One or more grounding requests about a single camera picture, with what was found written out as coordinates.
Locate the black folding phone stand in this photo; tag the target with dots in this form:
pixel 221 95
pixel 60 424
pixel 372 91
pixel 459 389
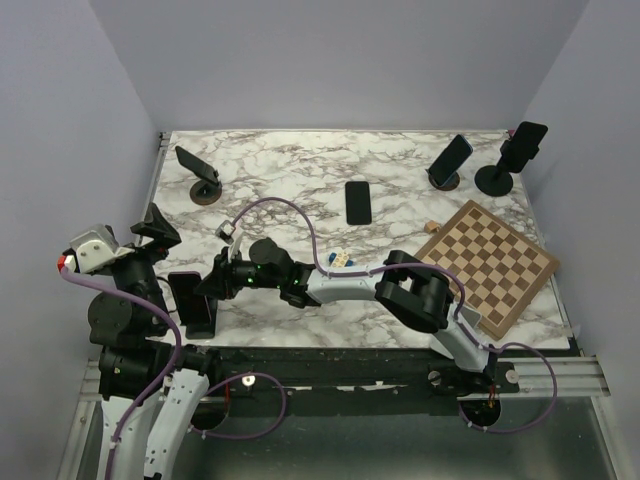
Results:
pixel 200 318

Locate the black phone on pole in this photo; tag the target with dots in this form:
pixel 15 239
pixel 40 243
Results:
pixel 524 144

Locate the black pole phone stand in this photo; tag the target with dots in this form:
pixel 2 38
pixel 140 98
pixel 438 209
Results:
pixel 496 180

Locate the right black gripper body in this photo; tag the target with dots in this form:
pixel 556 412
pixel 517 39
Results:
pixel 243 276

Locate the black smartphone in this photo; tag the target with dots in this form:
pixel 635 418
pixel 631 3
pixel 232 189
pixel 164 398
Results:
pixel 358 203

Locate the toy brick car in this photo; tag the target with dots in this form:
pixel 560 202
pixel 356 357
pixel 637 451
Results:
pixel 340 259

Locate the aluminium frame rail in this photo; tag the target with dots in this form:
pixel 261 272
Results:
pixel 528 372

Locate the black phone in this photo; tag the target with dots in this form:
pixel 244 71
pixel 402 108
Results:
pixel 198 167
pixel 524 144
pixel 182 285

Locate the white plastic phone stand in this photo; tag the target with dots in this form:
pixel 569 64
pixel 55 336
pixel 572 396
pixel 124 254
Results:
pixel 470 320

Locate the blue-edged phone back right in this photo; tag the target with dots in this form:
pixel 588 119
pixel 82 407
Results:
pixel 451 158

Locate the wooden chessboard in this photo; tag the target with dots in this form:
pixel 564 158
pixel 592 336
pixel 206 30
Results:
pixel 502 270

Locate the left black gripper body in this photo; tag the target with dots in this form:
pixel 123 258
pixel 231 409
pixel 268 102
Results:
pixel 139 263

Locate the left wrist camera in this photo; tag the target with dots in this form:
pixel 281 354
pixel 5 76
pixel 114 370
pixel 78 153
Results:
pixel 92 250

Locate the round wooden base stand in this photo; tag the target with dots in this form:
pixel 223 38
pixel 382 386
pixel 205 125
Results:
pixel 204 193

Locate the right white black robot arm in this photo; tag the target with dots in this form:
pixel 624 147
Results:
pixel 424 298

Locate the round wooden stand right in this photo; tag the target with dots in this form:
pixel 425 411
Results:
pixel 450 184

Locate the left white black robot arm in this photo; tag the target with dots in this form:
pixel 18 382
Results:
pixel 149 390

